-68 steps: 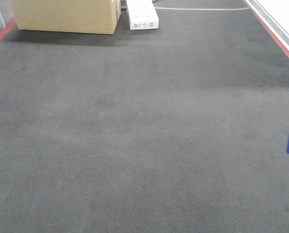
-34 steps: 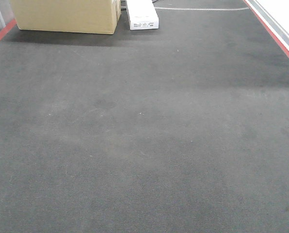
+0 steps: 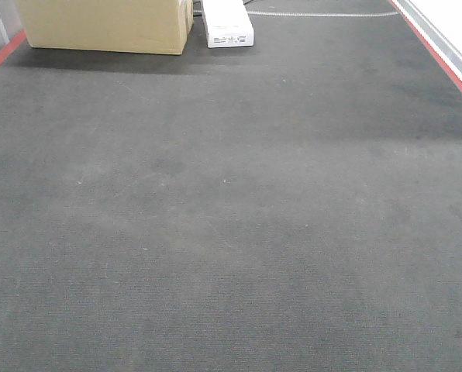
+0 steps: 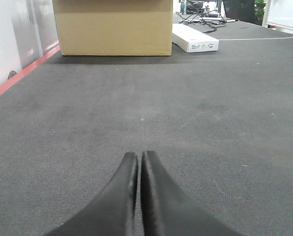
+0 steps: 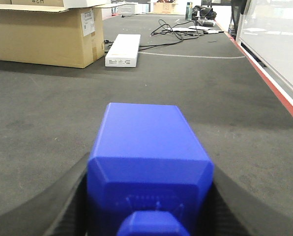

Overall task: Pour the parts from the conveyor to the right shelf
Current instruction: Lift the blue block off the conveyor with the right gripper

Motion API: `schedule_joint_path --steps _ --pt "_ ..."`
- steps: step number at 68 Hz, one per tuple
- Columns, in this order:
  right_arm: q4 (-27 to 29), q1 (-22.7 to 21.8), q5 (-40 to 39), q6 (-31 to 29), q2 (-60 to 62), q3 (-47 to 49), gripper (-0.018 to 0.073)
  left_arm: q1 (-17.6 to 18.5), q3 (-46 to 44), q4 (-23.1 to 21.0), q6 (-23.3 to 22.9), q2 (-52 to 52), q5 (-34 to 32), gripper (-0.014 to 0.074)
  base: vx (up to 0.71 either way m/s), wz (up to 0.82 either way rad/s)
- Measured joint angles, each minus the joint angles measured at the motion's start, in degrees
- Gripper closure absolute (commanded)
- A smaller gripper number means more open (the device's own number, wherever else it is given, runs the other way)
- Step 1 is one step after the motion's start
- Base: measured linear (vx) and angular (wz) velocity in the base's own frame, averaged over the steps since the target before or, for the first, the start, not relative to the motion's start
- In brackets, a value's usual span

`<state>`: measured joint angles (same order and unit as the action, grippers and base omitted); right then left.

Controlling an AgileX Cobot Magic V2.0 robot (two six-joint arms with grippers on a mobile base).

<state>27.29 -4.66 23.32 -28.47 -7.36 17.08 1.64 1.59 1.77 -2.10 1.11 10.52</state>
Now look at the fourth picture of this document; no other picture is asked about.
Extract large brown cardboard box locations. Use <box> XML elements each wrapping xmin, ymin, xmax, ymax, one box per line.
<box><xmin>53</xmin><ymin>0</ymin><xmax>173</xmax><ymax>56</ymax></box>

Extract white corrugated hose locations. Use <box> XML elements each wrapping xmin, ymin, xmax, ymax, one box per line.
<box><xmin>217</xmin><ymin>35</ymin><xmax>293</xmax><ymax>41</ymax></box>

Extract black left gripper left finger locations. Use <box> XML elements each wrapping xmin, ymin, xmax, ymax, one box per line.
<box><xmin>46</xmin><ymin>152</ymin><xmax>139</xmax><ymax>236</ymax></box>

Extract black cables bundle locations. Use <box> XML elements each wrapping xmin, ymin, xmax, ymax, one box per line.
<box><xmin>175</xmin><ymin>9</ymin><xmax>227</xmax><ymax>33</ymax></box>

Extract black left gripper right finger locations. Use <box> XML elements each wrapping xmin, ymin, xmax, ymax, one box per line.
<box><xmin>141</xmin><ymin>150</ymin><xmax>240</xmax><ymax>236</ymax></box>

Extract long white cardboard box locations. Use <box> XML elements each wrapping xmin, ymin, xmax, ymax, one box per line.
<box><xmin>172</xmin><ymin>24</ymin><xmax>219</xmax><ymax>53</ymax></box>

